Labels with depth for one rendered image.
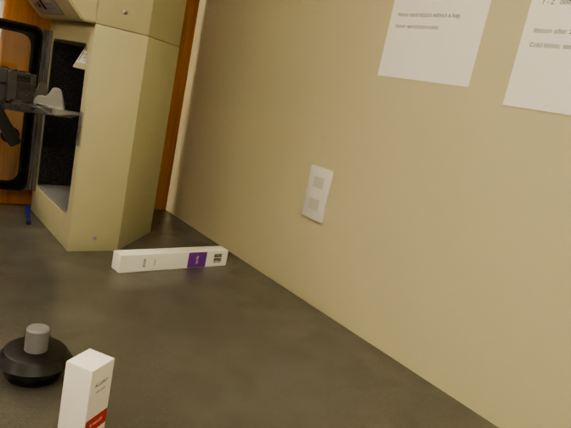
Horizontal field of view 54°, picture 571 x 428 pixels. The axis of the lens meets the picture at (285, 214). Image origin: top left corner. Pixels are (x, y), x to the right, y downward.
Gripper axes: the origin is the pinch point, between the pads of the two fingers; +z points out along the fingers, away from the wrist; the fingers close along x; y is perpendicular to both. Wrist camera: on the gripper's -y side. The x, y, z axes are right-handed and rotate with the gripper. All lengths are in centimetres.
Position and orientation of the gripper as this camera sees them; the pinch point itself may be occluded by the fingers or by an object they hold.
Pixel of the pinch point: (70, 112)
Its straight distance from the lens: 136.2
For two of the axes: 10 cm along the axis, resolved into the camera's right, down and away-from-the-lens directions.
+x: -5.9, -2.8, 7.6
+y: 2.0, -9.6, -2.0
